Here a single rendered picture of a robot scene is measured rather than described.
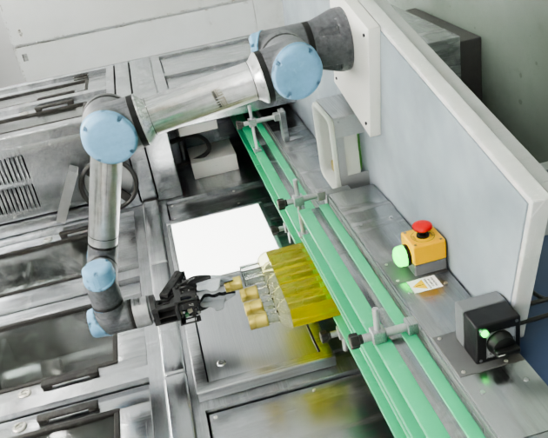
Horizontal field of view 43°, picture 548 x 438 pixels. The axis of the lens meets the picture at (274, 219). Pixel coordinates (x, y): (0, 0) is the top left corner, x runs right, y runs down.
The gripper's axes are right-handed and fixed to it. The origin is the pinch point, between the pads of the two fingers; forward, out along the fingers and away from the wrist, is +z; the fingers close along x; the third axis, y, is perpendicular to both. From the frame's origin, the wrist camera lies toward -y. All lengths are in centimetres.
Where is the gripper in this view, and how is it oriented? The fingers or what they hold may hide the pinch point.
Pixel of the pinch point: (228, 285)
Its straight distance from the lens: 178.9
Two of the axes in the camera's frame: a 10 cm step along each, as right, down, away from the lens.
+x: -1.5, -8.6, -4.8
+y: 2.1, 4.5, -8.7
